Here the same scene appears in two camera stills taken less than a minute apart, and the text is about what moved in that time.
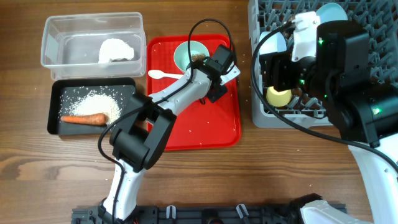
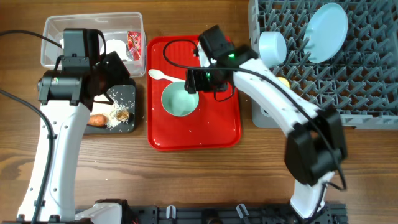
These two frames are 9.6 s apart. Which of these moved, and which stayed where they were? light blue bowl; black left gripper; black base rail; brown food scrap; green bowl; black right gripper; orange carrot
Moved: brown food scrap; black right gripper; black left gripper; green bowl
Stayed: orange carrot; black base rail; light blue bowl
